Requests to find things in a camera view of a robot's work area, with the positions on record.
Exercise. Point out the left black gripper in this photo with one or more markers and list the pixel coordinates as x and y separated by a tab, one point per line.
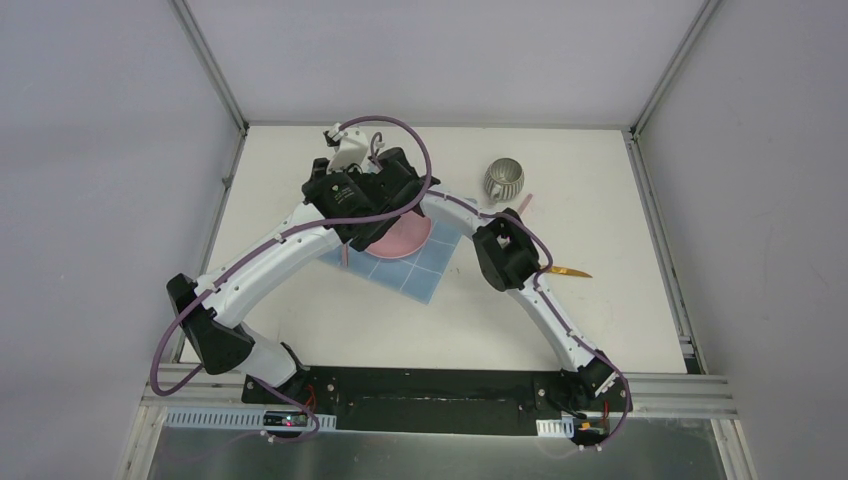
370	235

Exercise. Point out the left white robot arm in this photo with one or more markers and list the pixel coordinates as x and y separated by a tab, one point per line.
211	310

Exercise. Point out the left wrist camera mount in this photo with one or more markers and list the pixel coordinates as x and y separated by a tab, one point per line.
350	147

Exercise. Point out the blue checked cloth napkin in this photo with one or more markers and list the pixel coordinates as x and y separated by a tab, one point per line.
416	276

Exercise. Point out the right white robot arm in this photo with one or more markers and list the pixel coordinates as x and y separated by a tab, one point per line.
513	260

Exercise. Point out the grey ribbed mug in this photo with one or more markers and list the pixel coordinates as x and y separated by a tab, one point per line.
503	180

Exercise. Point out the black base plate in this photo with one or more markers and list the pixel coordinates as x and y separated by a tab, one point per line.
470	402

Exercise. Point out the gold table knife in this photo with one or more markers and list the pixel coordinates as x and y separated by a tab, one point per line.
565	271

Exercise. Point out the pink handled spoon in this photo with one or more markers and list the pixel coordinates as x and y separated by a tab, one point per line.
525	204

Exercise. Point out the pink plate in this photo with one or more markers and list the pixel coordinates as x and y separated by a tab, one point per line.
405	237

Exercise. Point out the aluminium frame rail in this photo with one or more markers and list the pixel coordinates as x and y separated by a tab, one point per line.
679	426

